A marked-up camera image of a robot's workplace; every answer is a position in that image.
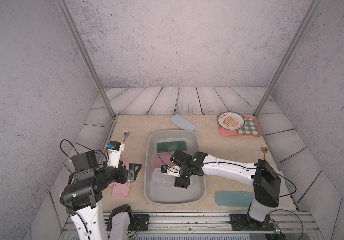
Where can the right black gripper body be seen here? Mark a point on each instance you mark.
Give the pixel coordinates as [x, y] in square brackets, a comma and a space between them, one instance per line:
[182, 179]

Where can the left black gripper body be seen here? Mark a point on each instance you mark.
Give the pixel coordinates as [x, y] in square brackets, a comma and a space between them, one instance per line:
[109, 174]

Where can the pink pencil case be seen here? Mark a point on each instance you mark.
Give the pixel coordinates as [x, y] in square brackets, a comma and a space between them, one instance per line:
[120, 190]
[161, 157]
[158, 164]

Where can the dark green pencil case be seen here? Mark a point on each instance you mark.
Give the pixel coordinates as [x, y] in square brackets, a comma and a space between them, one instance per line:
[171, 146]

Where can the clear translucent pencil case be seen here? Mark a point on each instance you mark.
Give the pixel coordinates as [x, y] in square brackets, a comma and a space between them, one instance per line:
[164, 182]

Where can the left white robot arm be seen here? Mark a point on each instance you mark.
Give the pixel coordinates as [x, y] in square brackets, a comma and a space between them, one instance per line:
[82, 200]

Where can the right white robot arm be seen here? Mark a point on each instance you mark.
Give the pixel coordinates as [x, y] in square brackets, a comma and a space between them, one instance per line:
[261, 176]

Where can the grey plastic storage box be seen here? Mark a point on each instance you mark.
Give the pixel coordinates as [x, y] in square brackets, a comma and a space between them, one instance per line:
[172, 196]

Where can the light blue pencil case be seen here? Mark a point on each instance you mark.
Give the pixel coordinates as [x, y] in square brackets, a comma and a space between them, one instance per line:
[182, 123]

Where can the teal pencil case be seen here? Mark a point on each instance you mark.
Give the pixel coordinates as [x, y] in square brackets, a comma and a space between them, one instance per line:
[237, 199]

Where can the silver spoon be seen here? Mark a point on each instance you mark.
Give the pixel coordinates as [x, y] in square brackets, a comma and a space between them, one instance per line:
[126, 135]

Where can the pink tray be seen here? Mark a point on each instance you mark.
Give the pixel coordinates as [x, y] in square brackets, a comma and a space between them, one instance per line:
[228, 133]

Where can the round patterned plate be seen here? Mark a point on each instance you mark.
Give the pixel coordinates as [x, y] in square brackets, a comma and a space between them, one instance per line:
[231, 121]

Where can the green checkered cloth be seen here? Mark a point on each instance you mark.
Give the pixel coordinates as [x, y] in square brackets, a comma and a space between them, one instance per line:
[250, 128]

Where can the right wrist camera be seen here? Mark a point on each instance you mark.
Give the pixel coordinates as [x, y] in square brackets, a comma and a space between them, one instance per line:
[172, 171]

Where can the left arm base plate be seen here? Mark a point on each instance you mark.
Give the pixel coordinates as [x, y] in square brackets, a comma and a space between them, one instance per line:
[139, 223]

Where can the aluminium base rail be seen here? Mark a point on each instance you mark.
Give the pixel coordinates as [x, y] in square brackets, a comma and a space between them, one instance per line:
[213, 225]

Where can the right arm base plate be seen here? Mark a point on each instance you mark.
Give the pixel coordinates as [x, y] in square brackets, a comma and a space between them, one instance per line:
[243, 222]

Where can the gold spoon dark handle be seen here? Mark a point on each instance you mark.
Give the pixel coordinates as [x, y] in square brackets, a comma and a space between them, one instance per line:
[264, 150]

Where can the left aluminium frame post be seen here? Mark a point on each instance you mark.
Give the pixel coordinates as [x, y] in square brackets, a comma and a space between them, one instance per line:
[66, 14]

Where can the aluminium frame post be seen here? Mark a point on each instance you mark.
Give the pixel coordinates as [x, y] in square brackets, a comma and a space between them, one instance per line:
[66, 14]
[299, 34]

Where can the right aluminium frame post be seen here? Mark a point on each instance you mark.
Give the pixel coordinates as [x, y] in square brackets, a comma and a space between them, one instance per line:
[299, 34]

